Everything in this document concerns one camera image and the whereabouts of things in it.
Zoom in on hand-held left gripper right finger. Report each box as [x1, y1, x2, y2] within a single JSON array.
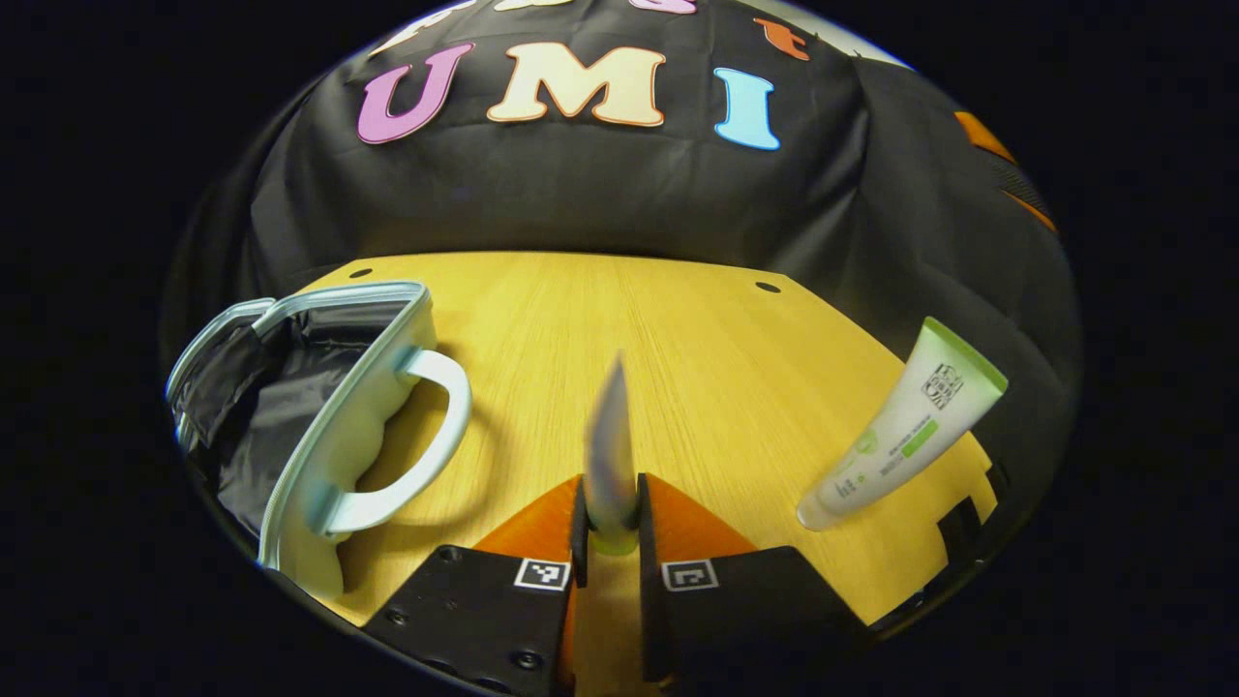
[[635, 471, 873, 692]]

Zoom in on black backdrop cloth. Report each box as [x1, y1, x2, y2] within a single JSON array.
[[160, 0, 1083, 543]]

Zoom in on white suitcase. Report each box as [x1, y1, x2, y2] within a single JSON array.
[[165, 280, 474, 599]]

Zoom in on white green skin care tube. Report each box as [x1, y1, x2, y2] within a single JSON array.
[[584, 349, 641, 559], [796, 316, 1010, 533]]

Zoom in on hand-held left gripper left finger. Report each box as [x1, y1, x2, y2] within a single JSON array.
[[361, 472, 591, 697]]

